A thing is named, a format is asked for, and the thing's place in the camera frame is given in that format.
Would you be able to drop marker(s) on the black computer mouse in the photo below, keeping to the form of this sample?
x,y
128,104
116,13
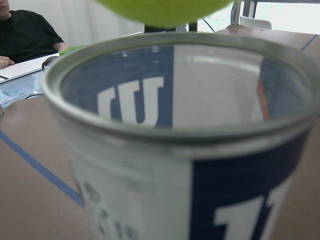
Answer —
x,y
49,61

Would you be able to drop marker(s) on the clear tennis ball can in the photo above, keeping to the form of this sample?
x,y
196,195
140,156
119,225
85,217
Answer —
x,y
184,136

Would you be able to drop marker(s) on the seated person in black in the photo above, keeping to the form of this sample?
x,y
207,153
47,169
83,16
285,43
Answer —
x,y
26,35

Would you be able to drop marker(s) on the yellow tennis ball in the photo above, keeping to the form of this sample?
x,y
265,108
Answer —
x,y
164,13

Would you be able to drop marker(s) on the green plastic clamp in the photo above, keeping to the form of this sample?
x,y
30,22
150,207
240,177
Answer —
x,y
70,49

